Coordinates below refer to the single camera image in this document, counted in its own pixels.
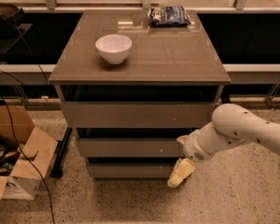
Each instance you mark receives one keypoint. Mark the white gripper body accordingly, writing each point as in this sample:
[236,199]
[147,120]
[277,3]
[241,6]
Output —
[194,149]

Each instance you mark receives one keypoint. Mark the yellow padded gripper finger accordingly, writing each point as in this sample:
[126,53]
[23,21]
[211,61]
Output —
[182,170]

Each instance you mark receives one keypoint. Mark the grey bottom drawer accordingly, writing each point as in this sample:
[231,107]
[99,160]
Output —
[129,170]

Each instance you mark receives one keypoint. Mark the grey drawer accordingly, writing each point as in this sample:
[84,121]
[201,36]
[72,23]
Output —
[129,147]
[136,115]
[129,170]

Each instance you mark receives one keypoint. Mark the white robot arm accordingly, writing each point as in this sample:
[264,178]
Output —
[231,126]

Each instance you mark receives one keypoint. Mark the grey drawer cabinet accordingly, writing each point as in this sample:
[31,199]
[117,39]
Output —
[165,65]

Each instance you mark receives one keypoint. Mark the grey middle drawer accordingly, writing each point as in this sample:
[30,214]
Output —
[129,147]

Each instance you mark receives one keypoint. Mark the grey top drawer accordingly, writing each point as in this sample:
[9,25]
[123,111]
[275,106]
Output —
[136,115]

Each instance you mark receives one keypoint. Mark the open cardboard box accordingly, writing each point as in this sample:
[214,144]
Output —
[17,128]

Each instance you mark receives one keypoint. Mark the white ceramic bowl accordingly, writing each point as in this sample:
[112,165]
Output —
[114,48]

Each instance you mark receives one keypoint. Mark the blue snack bag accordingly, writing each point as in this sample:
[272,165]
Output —
[169,16]

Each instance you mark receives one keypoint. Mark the black table leg bar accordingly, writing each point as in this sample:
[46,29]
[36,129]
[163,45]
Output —
[57,170]

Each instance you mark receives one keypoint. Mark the snack packets in box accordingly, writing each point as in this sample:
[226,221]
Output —
[8,159]

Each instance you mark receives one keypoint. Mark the dark shelf at left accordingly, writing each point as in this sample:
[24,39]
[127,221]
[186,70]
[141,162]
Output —
[12,28]

